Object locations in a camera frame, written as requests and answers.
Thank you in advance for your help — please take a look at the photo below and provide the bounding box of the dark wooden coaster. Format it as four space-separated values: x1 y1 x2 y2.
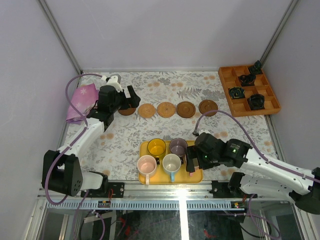
118 107 136 116

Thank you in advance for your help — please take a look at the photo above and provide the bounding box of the woven rattan coaster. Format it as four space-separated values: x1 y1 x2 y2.
157 102 176 118
138 103 156 119

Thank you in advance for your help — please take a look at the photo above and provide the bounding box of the brown wooden coaster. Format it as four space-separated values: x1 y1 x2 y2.
198 99 219 114
176 101 196 119

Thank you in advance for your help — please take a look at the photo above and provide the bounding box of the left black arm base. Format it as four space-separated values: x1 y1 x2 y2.
80 171 125 199

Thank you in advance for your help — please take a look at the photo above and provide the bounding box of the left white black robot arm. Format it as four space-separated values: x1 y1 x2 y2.
42 85 141 198

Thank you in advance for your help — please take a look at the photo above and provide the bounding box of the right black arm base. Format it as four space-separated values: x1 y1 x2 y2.
210 172 253 199

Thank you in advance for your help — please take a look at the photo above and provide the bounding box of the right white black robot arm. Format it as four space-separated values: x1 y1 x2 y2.
186 132 320 215

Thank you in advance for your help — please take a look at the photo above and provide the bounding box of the yellow glass cup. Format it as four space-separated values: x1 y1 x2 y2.
147 138 167 158

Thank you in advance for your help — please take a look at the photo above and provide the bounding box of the purple mug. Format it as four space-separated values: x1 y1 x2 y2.
169 138 188 157

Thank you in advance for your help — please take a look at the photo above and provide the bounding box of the pink purple folded cloth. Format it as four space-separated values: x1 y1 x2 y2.
66 83 99 124

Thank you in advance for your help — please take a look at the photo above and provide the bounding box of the black green wrapped item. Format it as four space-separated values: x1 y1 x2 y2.
228 86 245 100

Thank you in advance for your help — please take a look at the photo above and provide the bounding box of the black wrapped item bottom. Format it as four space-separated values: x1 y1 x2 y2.
247 94 265 111

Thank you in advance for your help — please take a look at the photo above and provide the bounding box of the orange compartment tray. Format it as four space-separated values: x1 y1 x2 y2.
218 65 281 117

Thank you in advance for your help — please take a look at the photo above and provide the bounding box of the black wrapped item top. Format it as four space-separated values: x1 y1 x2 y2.
248 60 262 75

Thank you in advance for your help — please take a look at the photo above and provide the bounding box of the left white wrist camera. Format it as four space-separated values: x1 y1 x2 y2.
101 74 123 93

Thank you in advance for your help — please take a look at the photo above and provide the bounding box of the blue handled white mug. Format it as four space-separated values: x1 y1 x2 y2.
162 153 182 183

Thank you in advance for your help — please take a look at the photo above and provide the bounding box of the aluminium front rail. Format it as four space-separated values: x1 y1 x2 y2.
37 179 307 201

